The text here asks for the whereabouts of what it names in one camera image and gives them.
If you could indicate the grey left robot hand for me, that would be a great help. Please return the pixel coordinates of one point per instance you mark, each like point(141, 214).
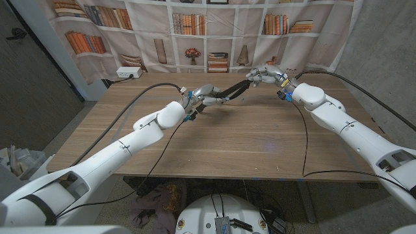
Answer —
point(204, 94)

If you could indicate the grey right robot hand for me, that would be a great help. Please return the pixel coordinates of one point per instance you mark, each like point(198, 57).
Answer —
point(269, 74)

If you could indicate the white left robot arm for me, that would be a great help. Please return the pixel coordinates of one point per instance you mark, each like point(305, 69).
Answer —
point(107, 159)

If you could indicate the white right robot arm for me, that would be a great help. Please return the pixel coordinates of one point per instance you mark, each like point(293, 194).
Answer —
point(357, 136)

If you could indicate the printed bookshelf backdrop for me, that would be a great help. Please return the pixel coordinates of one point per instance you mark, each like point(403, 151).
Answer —
point(227, 35)

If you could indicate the white power strip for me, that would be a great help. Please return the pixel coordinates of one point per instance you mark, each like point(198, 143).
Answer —
point(128, 71)

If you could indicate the purple cloth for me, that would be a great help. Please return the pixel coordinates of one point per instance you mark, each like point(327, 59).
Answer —
point(162, 201)

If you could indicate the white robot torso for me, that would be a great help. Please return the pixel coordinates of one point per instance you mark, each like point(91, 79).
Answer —
point(201, 211)

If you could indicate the grey table leg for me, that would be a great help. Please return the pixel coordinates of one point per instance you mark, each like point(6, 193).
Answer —
point(307, 201)

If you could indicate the small grey electronics box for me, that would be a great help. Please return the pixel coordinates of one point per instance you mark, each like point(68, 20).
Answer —
point(222, 226)

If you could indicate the black power adapter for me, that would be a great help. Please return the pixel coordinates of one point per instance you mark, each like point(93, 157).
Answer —
point(279, 225)

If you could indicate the clear plastic container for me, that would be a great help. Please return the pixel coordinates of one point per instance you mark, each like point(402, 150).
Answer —
point(22, 159)

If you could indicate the white door frame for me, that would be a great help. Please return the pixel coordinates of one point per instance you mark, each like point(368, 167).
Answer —
point(55, 45)

